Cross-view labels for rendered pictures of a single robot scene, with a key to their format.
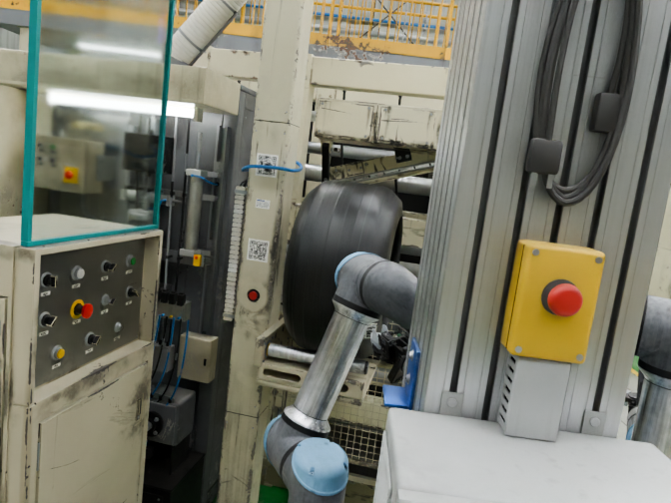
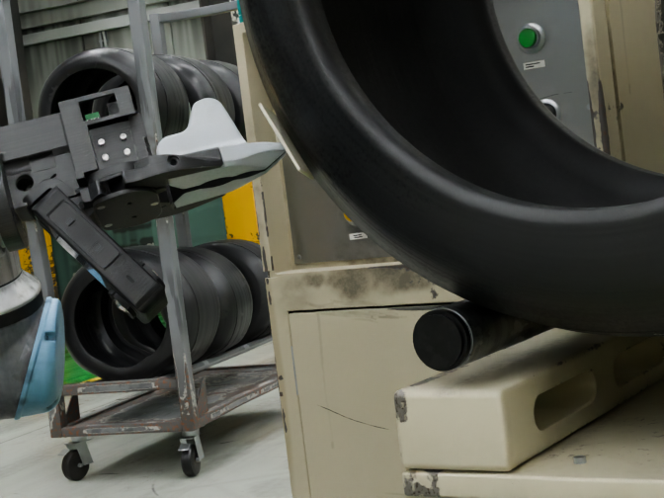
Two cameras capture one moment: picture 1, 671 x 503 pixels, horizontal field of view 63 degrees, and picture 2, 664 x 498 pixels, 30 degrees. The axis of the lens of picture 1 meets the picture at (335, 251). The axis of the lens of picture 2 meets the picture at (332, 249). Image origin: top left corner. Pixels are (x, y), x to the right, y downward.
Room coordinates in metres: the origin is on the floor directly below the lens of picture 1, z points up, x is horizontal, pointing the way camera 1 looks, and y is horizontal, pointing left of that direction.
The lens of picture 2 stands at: (1.98, -0.98, 1.02)
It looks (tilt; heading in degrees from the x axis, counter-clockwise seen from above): 3 degrees down; 113
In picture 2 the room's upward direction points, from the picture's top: 7 degrees counter-clockwise
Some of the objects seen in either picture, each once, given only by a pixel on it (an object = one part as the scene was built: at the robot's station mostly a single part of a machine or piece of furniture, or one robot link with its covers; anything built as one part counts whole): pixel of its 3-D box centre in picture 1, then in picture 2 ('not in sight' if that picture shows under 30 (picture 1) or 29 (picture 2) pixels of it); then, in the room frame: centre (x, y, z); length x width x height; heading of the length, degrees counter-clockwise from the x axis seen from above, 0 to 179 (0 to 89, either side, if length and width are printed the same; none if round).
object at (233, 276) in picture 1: (238, 253); not in sight; (1.89, 0.34, 1.19); 0.05 x 0.04 x 0.48; 169
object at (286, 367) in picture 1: (313, 376); (549, 380); (1.73, 0.02, 0.83); 0.36 x 0.09 x 0.06; 79
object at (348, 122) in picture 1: (398, 129); not in sight; (2.14, -0.18, 1.71); 0.61 x 0.25 x 0.15; 79
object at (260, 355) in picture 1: (277, 336); not in sight; (1.91, 0.17, 0.90); 0.40 x 0.03 x 0.10; 169
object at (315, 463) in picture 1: (317, 479); not in sight; (1.05, -0.02, 0.88); 0.13 x 0.12 x 0.14; 27
